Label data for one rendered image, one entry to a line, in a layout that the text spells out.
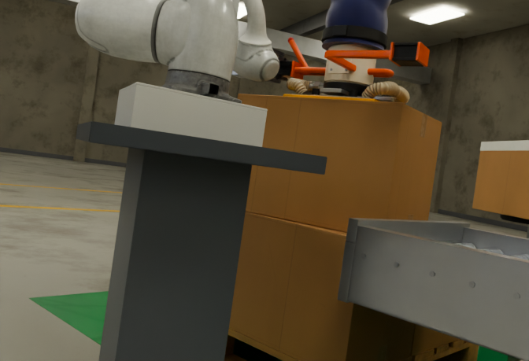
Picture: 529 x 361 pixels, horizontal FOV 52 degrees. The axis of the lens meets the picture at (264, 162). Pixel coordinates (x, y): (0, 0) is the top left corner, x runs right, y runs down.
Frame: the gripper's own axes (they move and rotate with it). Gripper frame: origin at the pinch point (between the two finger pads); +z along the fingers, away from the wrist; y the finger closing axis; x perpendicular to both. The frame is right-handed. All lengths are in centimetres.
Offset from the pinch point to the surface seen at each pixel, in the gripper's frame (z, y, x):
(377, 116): -14, 17, 50
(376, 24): 0.9, -15.2, 35.9
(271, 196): -19, 46, 18
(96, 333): -41, 107, -39
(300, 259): -20, 63, 34
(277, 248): -20, 62, 25
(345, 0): -6.2, -22.0, 27.2
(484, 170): 165, 22, 15
